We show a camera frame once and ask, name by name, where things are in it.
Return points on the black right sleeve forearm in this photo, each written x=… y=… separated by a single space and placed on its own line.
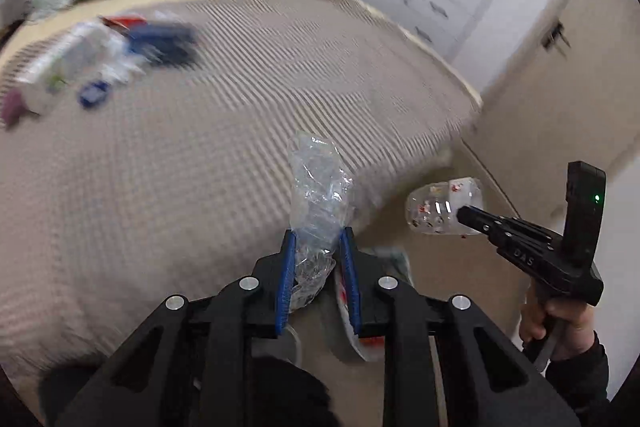
x=581 y=382

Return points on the clear plastic cup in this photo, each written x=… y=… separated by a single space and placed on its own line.
x=432 y=208

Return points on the brown checkered blanket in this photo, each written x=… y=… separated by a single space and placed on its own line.
x=182 y=179

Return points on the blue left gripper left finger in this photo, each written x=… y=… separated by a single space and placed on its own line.
x=282 y=297

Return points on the yellow bed sheet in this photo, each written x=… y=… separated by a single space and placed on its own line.
x=258 y=56

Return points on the red snack wrapper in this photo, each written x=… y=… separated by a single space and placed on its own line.
x=123 y=23

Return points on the blue snack wrapper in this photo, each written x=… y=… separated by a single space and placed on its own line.
x=163 y=44

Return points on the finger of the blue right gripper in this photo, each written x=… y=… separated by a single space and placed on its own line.
x=476 y=219

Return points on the clear plastic wrap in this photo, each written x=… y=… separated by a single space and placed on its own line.
x=320 y=210

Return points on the clear trash bag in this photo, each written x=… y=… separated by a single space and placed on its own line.
x=331 y=306

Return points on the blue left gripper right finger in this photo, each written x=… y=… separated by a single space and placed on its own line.
x=346 y=252

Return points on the person's right hand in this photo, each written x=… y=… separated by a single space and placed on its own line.
x=575 y=318

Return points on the white cardboard box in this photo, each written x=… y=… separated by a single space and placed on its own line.
x=77 y=54

